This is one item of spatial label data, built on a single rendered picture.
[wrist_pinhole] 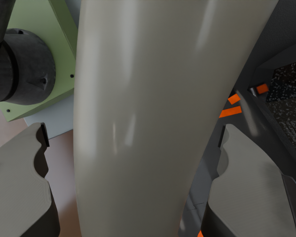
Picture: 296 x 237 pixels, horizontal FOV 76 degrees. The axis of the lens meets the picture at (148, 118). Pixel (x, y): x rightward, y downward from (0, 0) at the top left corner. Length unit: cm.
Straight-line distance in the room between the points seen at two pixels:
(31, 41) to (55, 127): 28
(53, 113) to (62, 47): 24
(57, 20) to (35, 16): 6
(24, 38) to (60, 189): 188
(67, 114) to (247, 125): 110
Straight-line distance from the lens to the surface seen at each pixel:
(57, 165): 212
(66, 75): 53
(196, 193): 163
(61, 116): 67
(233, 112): 135
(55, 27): 55
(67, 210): 238
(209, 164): 149
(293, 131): 78
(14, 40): 53
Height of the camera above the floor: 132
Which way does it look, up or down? 66 degrees down
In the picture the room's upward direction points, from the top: 131 degrees counter-clockwise
